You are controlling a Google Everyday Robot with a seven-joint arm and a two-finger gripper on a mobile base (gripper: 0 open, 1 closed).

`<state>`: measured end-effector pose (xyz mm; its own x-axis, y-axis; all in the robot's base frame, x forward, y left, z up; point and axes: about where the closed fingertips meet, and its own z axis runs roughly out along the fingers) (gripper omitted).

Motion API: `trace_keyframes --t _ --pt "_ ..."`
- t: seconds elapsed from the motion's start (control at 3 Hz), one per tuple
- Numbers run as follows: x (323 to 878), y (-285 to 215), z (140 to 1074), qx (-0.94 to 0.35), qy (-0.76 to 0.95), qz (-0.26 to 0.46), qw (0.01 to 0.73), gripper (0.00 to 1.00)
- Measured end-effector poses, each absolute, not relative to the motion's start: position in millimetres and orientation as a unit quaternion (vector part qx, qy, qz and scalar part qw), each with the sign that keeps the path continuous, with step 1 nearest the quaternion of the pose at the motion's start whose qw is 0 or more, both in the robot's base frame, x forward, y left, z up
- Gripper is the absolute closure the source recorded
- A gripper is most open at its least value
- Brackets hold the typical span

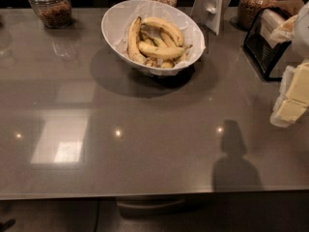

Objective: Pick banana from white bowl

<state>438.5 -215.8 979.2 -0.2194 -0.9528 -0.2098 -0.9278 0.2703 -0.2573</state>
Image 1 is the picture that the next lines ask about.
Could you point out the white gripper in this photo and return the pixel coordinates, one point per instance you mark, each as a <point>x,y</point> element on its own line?
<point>301,33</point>

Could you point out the top curved yellow banana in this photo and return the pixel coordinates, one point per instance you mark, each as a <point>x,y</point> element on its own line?
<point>170,28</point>

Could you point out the white oval bowl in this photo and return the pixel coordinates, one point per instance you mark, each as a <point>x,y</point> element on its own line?
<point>152,37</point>

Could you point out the bottom small banana pieces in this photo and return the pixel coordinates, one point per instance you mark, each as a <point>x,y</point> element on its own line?
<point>164,64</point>

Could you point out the middle small banana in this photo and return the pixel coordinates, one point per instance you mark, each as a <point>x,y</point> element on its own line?
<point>162,40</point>

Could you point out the left long yellow banana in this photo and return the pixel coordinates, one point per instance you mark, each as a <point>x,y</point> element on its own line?
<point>133,51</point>

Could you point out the right glass jar with nuts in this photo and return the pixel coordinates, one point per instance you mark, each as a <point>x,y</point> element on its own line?
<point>248,9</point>

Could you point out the glass jar with nuts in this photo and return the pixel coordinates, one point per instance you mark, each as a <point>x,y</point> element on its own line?
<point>248,9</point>
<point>53,14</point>

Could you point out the left glass jar with nuts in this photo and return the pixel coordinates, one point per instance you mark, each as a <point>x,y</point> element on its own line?
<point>53,14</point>

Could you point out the black wire napkin holder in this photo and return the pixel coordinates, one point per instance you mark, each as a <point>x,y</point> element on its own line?
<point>265,52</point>

